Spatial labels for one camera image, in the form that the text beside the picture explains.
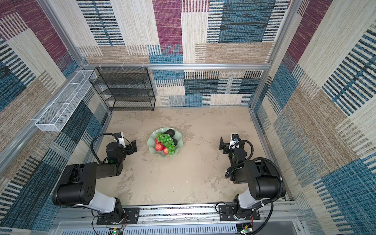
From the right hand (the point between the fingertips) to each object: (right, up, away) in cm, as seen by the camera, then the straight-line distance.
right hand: (229, 138), depth 90 cm
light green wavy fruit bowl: (-49, -3, +5) cm, 50 cm away
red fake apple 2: (-39, -8, +1) cm, 40 cm away
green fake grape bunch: (-39, -1, +1) cm, 39 cm away
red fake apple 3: (-46, -2, +6) cm, 47 cm away
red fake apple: (-43, -6, +1) cm, 44 cm away
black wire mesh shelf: (-73, +35, +21) cm, 83 cm away
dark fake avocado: (-37, +3, +6) cm, 38 cm away
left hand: (-63, -1, +3) cm, 63 cm away
